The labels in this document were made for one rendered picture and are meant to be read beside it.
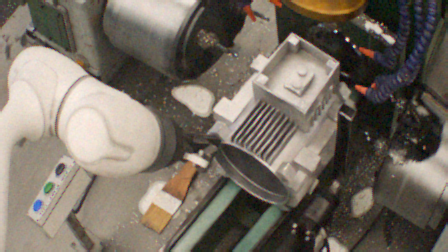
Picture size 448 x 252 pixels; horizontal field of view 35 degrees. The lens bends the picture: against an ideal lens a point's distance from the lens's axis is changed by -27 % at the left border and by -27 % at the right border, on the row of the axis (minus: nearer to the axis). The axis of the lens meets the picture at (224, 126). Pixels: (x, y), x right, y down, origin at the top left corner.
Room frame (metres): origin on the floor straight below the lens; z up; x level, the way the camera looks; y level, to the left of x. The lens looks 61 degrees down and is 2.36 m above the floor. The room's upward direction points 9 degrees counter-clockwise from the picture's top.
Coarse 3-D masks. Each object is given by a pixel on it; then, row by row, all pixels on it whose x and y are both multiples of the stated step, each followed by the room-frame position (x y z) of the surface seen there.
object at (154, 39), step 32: (128, 0) 0.97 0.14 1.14; (160, 0) 0.94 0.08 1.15; (192, 0) 0.92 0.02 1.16; (224, 0) 0.95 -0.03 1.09; (128, 32) 0.92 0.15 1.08; (160, 32) 0.89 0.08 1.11; (192, 32) 0.88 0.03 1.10; (224, 32) 0.94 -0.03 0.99; (160, 64) 0.86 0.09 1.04; (192, 64) 0.87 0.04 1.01
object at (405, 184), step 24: (432, 96) 0.66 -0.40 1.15; (408, 120) 0.62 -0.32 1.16; (432, 120) 0.60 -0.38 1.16; (384, 144) 0.62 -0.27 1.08; (408, 144) 0.58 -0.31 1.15; (432, 144) 0.56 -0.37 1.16; (384, 168) 0.56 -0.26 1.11; (408, 168) 0.54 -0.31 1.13; (432, 168) 0.52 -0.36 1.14; (384, 192) 0.54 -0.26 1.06; (408, 192) 0.51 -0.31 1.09; (432, 192) 0.48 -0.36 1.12; (408, 216) 0.48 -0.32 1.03; (432, 216) 0.45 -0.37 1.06
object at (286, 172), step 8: (336, 88) 0.74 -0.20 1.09; (344, 88) 0.74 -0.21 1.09; (344, 96) 0.73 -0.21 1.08; (216, 128) 0.70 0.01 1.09; (224, 128) 0.70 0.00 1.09; (224, 136) 0.69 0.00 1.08; (216, 168) 0.70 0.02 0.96; (280, 168) 0.62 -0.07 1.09; (288, 168) 0.61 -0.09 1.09; (224, 176) 0.69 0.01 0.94; (280, 176) 0.61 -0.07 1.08; (288, 176) 0.60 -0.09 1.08; (280, 208) 0.60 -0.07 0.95; (288, 208) 0.60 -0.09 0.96
